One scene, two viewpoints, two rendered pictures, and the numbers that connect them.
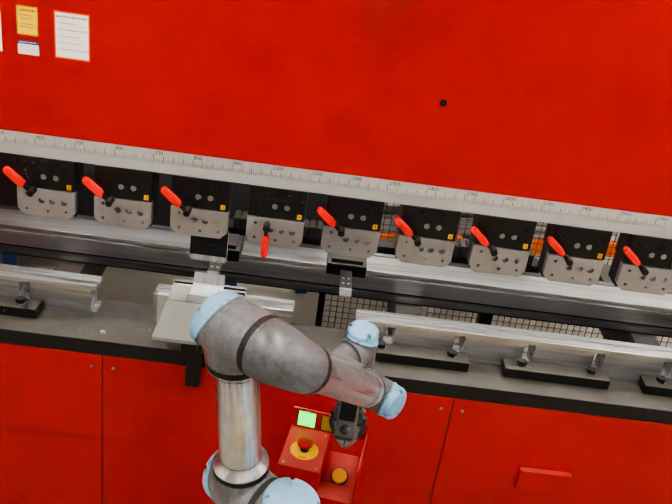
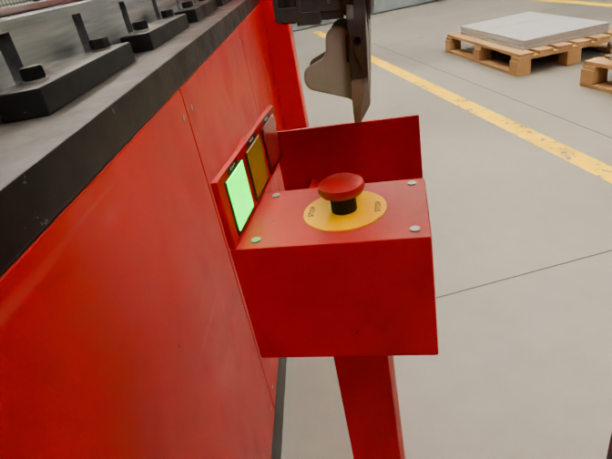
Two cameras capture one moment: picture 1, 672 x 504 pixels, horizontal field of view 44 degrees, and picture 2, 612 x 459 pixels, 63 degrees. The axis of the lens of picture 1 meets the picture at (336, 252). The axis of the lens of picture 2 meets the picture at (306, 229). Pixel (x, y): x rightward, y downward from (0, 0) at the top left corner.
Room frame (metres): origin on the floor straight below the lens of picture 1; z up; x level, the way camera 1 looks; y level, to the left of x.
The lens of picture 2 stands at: (1.62, 0.39, 0.98)
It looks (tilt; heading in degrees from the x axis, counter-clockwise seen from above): 29 degrees down; 278
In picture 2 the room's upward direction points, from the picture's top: 11 degrees counter-clockwise
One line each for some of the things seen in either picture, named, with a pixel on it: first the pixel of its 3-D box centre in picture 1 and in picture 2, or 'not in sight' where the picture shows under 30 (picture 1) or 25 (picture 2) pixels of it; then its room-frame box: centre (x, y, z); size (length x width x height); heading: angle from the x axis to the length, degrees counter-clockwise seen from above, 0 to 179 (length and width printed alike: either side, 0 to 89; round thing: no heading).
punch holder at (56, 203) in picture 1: (50, 182); not in sight; (1.98, 0.77, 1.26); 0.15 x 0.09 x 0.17; 92
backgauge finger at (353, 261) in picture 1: (346, 272); not in sight; (2.17, -0.04, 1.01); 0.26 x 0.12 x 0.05; 2
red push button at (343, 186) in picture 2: (304, 446); (342, 198); (1.64, 0.01, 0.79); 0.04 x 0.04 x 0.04
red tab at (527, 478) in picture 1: (542, 480); not in sight; (1.88, -0.69, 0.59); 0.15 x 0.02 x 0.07; 92
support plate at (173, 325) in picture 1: (197, 314); not in sight; (1.85, 0.34, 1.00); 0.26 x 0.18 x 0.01; 2
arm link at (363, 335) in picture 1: (359, 347); not in sight; (1.60, -0.08, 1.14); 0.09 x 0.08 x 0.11; 144
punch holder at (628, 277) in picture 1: (646, 258); not in sight; (2.04, -0.83, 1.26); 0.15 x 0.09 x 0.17; 92
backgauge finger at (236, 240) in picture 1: (218, 255); not in sight; (2.16, 0.34, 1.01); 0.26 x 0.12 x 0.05; 2
